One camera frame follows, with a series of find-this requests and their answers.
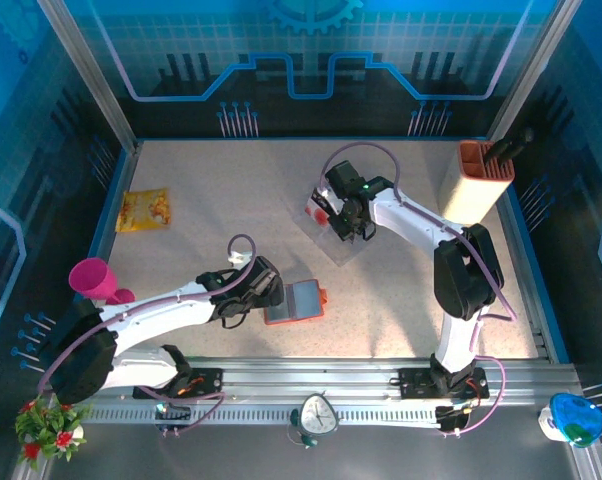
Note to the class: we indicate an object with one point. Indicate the orange card holder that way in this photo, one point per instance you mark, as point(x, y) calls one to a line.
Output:
point(301, 302)

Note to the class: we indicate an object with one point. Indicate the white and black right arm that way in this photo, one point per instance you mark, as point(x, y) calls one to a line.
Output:
point(406, 215)

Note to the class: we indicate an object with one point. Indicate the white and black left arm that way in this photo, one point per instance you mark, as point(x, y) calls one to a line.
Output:
point(156, 315)

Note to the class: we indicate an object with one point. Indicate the black card with red circle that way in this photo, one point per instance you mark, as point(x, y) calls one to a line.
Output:
point(312, 200)
point(321, 216)

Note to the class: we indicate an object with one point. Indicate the cream knife block orange top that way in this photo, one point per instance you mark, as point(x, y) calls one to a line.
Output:
point(473, 195)

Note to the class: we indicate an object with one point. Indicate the yellow snack bag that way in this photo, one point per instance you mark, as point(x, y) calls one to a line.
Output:
point(143, 211)

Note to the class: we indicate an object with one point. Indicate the small controller board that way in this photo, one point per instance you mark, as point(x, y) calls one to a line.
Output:
point(171, 412)
point(453, 417)

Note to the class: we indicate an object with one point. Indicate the pink plastic goblet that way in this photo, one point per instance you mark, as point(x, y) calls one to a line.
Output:
point(88, 277)

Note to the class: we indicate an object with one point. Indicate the white triangular desk clock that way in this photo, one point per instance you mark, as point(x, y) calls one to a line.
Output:
point(320, 415)

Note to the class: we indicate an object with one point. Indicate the potted plant with red flowers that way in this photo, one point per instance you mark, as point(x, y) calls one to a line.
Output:
point(48, 432)

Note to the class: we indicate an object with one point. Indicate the blue and white container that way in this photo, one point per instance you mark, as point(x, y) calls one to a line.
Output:
point(576, 417)

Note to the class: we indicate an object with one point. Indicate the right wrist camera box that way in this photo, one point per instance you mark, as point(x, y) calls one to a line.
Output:
point(345, 175)

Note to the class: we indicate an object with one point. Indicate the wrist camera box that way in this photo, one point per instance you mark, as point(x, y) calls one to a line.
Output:
point(266, 272)
point(345, 175)

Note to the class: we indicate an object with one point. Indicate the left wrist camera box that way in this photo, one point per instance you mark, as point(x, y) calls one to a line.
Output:
point(266, 272)

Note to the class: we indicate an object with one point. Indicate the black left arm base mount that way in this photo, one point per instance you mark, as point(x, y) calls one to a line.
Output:
point(206, 380)

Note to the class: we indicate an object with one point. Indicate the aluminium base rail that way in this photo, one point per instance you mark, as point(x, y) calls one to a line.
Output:
point(306, 375)

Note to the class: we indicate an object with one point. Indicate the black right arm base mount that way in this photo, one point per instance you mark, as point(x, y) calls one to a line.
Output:
point(416, 382)

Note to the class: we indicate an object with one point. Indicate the aluminium frame post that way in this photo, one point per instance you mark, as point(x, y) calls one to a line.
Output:
point(530, 75)
point(92, 75)

